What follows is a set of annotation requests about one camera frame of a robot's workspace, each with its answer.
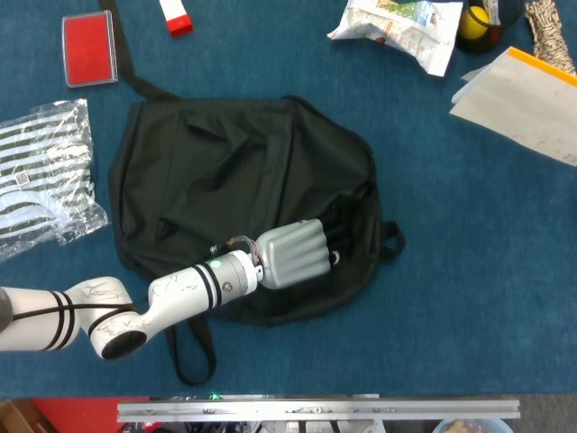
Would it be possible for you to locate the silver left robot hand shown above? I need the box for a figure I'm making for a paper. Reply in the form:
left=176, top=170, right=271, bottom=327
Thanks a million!
left=258, top=211, right=348, bottom=290

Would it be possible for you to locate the black fabric backpack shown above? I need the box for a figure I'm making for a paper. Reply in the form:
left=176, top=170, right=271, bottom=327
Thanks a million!
left=99, top=0, right=406, bottom=387

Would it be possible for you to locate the white book with yellow spine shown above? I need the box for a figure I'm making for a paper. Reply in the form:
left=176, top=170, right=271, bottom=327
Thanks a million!
left=449, top=45, right=577, bottom=167

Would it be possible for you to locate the light blue bucket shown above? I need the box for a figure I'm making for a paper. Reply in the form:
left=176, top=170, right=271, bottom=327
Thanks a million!
left=432, top=418, right=515, bottom=433

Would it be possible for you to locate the white printed snack bag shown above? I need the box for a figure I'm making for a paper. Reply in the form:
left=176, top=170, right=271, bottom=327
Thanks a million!
left=326, top=0, right=464, bottom=78

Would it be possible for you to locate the red and white small box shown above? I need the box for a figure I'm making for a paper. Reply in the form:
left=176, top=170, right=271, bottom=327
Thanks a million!
left=158, top=0, right=195, bottom=39

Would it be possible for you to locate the red box under table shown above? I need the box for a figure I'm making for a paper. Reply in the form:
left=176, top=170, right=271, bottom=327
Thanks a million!
left=31, top=396, right=152, bottom=433

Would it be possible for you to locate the striped garment in plastic bag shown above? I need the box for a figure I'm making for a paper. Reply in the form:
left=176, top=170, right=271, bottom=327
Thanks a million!
left=0, top=97, right=111, bottom=263

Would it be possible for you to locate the red ink pad clear case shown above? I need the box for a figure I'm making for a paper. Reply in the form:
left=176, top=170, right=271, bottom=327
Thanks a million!
left=61, top=10, right=120, bottom=88

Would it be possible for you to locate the red cap marker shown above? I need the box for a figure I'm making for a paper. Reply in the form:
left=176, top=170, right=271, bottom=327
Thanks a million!
left=484, top=0, right=502, bottom=41

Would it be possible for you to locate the black mesh pen holder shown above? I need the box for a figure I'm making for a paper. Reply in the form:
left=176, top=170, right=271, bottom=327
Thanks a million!
left=454, top=0, right=527, bottom=56

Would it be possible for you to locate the brown cardboard box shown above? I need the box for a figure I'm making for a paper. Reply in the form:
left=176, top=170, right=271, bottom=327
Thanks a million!
left=0, top=399, right=46, bottom=433

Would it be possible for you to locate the aluminium profile rail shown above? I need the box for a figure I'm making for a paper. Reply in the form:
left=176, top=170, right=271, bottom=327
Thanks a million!
left=116, top=399, right=522, bottom=424

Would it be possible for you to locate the beige speckled rope bundle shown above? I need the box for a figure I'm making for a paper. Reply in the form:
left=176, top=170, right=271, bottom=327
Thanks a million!
left=525, top=0, right=577, bottom=77

